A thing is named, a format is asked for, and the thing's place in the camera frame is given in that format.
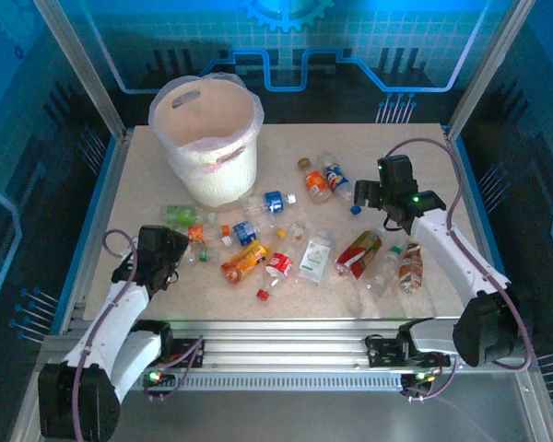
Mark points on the large clear green cap bottle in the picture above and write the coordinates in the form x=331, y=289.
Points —
x=382, y=271

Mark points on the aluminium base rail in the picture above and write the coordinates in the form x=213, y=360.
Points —
x=281, y=345

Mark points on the white plastic bin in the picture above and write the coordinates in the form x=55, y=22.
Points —
x=221, y=184

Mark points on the large blue label bottle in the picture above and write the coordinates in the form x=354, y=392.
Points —
x=273, y=201

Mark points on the white green label bottle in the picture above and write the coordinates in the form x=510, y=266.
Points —
x=314, y=260

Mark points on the small blue label bottle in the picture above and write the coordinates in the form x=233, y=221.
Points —
x=244, y=232

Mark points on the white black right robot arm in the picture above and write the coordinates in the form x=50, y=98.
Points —
x=447, y=248

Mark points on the small orange cap bottle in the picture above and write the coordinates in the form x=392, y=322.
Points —
x=197, y=234

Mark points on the red label cola bottle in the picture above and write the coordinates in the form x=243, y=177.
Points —
x=278, y=265

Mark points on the green label plastic bottle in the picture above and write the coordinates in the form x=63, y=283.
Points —
x=180, y=215

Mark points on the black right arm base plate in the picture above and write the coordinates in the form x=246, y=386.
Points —
x=380, y=352

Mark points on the aluminium blue table side rail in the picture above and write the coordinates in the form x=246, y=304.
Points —
x=469, y=184
x=100, y=216

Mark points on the blue red label bottle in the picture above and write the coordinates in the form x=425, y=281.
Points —
x=335, y=177

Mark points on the orange label gold cap bottle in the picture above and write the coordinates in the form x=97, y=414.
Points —
x=315, y=182

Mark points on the small clear green cap bottle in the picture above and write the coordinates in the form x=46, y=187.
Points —
x=203, y=254

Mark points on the orange yellow juice bottle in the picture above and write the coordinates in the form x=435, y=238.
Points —
x=242, y=263

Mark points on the aluminium frame post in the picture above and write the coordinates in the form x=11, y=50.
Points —
x=80, y=69
x=484, y=69

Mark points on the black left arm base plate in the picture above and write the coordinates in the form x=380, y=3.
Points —
x=189, y=352

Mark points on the clear plastic bin liner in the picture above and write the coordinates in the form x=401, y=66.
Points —
x=203, y=115

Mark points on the clear crushed plastic bottle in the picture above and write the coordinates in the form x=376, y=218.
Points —
x=298, y=235

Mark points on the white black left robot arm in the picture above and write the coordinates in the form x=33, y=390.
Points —
x=110, y=331

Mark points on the brown label plastic bottle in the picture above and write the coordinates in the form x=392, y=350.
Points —
x=411, y=267

